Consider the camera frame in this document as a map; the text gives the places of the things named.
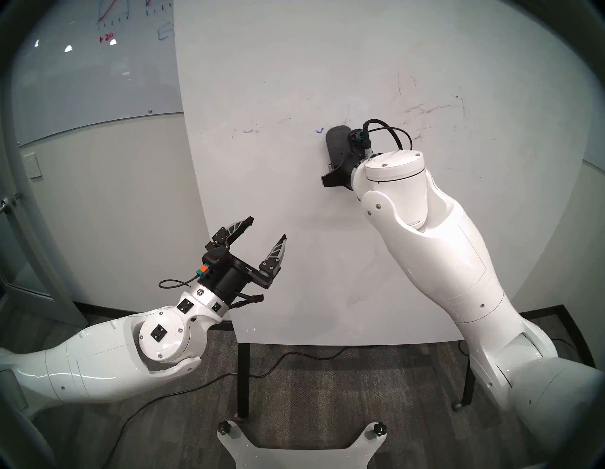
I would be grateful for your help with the black wall baseboard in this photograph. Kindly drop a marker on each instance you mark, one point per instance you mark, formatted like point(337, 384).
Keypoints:
point(543, 312)
point(142, 314)

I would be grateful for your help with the grey whiteboard eraser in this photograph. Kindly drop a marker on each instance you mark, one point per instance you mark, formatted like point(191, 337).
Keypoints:
point(338, 144)

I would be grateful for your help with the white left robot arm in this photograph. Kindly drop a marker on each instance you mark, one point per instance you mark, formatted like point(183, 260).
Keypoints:
point(94, 359)

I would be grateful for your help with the large white freestanding whiteboard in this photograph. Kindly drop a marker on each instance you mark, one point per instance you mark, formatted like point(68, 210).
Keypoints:
point(293, 212)

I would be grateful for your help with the black whiteboard stand leg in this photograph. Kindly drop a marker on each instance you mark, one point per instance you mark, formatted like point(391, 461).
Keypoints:
point(468, 383)
point(243, 378)

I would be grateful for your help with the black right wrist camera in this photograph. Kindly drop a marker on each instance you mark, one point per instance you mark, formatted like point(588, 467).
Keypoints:
point(357, 142)

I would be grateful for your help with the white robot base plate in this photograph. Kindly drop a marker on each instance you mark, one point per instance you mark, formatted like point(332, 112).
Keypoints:
point(302, 456)

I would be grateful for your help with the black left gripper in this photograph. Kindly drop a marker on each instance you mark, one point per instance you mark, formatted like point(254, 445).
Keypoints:
point(231, 281)

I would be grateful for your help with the wall glass board with graphs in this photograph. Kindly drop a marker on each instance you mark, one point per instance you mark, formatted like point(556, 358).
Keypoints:
point(94, 80)

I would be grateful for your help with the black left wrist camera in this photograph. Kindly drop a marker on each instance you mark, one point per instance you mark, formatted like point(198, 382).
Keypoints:
point(215, 260)

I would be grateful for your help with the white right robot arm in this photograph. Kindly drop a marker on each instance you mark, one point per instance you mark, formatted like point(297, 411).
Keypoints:
point(449, 264)

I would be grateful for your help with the white wall light switch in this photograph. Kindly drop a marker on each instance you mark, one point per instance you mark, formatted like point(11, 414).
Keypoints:
point(32, 165)

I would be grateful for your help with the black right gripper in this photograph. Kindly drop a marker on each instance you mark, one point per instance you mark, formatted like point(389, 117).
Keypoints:
point(342, 175)

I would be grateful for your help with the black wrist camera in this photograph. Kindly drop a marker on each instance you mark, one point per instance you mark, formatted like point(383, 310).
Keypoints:
point(357, 142)
point(215, 260)

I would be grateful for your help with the black base knob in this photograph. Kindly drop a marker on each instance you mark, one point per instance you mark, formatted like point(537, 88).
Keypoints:
point(378, 429)
point(226, 429)

